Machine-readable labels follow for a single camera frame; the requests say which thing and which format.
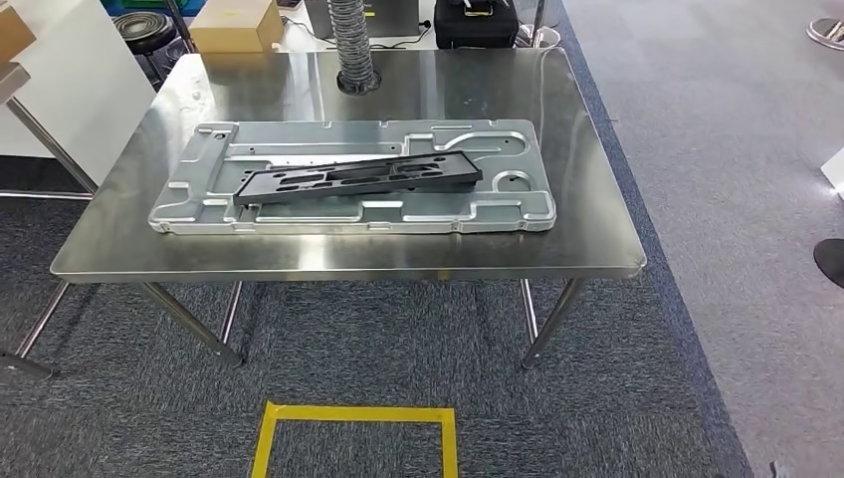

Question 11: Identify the black plastic plate bracket part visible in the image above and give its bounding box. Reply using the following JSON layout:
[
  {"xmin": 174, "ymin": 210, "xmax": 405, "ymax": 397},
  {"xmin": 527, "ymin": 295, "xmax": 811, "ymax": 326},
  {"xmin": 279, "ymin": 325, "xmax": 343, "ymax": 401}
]
[{"xmin": 232, "ymin": 149, "xmax": 485, "ymax": 208}]

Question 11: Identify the stainless steel workbench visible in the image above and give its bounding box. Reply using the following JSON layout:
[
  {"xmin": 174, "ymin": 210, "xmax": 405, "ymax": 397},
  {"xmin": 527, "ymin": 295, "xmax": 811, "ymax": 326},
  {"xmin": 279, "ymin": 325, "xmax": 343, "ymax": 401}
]
[{"xmin": 50, "ymin": 47, "xmax": 648, "ymax": 370}]

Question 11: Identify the yellow floor tape square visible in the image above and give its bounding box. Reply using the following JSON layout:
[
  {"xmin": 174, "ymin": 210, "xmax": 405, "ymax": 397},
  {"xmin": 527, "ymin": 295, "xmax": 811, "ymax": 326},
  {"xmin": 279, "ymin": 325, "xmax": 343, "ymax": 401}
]
[{"xmin": 250, "ymin": 402, "xmax": 460, "ymax": 478}]

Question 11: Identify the black carrying case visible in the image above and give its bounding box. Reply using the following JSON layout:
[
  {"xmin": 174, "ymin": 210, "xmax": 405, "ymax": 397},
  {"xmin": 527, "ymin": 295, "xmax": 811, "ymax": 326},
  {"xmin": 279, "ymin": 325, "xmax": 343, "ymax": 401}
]
[{"xmin": 433, "ymin": 0, "xmax": 521, "ymax": 50}]

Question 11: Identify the stamped silver metal panel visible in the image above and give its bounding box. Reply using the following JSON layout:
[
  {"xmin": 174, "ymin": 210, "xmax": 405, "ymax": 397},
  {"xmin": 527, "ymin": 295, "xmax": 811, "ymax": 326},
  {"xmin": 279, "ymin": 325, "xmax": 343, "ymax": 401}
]
[{"xmin": 147, "ymin": 119, "xmax": 557, "ymax": 237}]

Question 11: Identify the chrome stand with pole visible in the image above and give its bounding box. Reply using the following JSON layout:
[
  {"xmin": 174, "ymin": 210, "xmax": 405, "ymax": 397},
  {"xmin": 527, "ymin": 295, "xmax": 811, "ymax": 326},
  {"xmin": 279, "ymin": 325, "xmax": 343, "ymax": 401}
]
[{"xmin": 517, "ymin": 0, "xmax": 561, "ymax": 49}]

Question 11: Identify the cardboard box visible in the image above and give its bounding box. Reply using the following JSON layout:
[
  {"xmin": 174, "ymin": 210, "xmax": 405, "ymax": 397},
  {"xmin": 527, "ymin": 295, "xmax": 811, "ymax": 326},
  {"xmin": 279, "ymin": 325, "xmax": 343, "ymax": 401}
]
[
  {"xmin": 189, "ymin": 0, "xmax": 285, "ymax": 56},
  {"xmin": 0, "ymin": 3, "xmax": 38, "ymax": 64}
]

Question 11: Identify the black round stool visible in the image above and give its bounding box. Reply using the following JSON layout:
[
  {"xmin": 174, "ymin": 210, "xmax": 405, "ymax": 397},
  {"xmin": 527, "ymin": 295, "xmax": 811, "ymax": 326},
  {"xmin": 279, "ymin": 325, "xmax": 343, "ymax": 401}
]
[{"xmin": 111, "ymin": 11, "xmax": 178, "ymax": 84}]

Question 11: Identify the blue plastic crate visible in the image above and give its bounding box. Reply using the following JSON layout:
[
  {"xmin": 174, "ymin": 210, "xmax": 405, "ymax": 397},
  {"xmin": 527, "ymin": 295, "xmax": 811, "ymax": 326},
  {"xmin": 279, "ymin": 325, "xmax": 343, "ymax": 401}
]
[{"xmin": 99, "ymin": 0, "xmax": 206, "ymax": 18}]

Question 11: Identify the white cabinet panel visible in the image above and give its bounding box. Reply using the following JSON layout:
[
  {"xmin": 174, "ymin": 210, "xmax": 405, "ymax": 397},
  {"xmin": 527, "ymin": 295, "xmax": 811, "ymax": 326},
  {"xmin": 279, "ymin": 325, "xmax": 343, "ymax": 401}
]
[{"xmin": 0, "ymin": 0, "xmax": 158, "ymax": 186}]

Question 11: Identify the black round stand base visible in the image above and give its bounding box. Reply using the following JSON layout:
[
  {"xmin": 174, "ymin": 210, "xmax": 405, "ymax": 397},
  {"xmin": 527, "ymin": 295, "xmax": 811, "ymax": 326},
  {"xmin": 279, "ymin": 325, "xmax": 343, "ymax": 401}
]
[{"xmin": 812, "ymin": 238, "xmax": 844, "ymax": 290}]

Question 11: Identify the white board corner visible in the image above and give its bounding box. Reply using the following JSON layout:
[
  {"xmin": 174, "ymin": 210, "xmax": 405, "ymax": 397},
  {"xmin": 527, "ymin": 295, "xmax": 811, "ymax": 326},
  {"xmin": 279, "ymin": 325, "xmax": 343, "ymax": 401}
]
[{"xmin": 820, "ymin": 145, "xmax": 844, "ymax": 199}]

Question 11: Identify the steel side table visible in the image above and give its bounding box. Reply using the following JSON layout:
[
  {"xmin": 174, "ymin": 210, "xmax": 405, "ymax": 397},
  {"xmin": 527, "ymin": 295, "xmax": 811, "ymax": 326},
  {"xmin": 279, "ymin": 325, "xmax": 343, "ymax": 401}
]
[{"xmin": 0, "ymin": 62, "xmax": 101, "ymax": 380}]

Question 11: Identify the chrome round stand base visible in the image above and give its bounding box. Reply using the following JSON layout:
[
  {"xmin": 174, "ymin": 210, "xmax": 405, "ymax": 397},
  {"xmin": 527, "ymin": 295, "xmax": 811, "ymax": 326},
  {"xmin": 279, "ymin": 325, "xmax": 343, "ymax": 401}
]
[{"xmin": 805, "ymin": 17, "xmax": 844, "ymax": 53}]

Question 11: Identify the grey corrugated hose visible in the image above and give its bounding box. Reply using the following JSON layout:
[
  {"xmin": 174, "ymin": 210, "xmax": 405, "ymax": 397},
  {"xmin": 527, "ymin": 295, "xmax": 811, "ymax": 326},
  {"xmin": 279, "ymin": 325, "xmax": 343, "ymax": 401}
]
[{"xmin": 327, "ymin": 0, "xmax": 382, "ymax": 96}]

